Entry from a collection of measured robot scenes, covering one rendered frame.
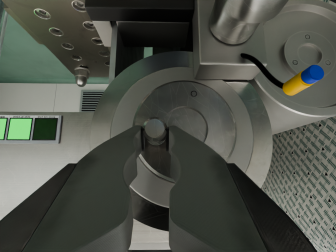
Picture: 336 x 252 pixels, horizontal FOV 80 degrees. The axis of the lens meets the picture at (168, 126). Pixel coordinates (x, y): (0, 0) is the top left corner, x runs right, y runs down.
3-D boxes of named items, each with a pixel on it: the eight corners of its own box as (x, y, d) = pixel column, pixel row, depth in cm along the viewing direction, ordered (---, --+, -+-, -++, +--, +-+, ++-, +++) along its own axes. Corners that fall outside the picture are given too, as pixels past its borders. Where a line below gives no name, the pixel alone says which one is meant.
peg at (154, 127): (170, 136, 11) (146, 143, 11) (168, 142, 14) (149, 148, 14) (163, 113, 12) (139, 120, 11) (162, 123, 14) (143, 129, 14)
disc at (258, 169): (264, 51, 18) (283, 232, 15) (261, 54, 18) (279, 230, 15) (96, 49, 18) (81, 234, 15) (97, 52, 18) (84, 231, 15)
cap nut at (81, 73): (86, 67, 51) (85, 83, 50) (91, 73, 54) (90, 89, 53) (72, 66, 50) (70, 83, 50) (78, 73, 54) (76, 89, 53)
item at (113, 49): (123, -82, 21) (114, 82, 18) (144, 48, 44) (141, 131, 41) (118, -82, 21) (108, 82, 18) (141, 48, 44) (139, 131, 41)
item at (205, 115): (252, 166, 14) (146, 196, 13) (241, 166, 16) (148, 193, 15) (218, 69, 15) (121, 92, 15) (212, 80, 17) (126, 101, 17)
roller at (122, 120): (248, 67, 17) (260, 209, 15) (197, 126, 43) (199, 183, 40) (113, 65, 17) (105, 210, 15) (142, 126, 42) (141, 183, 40)
